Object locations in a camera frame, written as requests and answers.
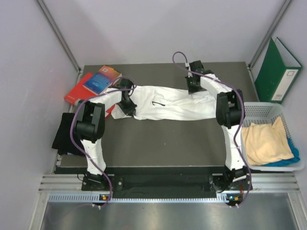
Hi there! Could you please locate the green lever arch binder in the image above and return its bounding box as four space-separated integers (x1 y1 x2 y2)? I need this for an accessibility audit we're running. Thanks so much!
255 37 303 104

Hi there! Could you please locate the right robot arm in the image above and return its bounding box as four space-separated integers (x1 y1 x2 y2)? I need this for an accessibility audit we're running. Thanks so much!
185 61 247 190

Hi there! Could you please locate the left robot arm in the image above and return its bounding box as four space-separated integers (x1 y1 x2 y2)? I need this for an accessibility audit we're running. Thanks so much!
70 77 137 191

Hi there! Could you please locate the white plastic basket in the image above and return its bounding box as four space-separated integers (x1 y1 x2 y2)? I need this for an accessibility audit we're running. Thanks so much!
241 102 305 172

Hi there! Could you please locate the small blue orange book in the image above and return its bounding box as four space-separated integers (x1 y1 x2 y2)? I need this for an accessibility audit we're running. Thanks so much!
83 66 122 95

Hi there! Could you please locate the large red book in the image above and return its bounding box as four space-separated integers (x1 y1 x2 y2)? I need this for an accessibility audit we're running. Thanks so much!
64 73 110 105

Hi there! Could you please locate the peach orange t-shirt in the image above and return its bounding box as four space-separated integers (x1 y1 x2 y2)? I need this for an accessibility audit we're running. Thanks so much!
241 117 294 166

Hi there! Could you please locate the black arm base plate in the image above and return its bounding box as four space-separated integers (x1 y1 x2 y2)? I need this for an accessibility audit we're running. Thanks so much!
82 174 248 196

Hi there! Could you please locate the grey slotted cable duct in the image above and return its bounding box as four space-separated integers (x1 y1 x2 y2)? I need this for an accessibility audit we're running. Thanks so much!
48 193 240 204

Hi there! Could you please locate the white flower print t-shirt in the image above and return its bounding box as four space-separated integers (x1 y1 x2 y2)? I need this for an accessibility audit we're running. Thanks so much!
110 84 218 122

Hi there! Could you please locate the teal blue t-shirt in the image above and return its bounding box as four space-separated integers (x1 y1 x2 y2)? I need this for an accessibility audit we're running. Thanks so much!
265 138 300 167

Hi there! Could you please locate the folded black t-shirt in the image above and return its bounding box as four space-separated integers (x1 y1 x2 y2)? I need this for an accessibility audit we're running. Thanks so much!
52 113 85 156

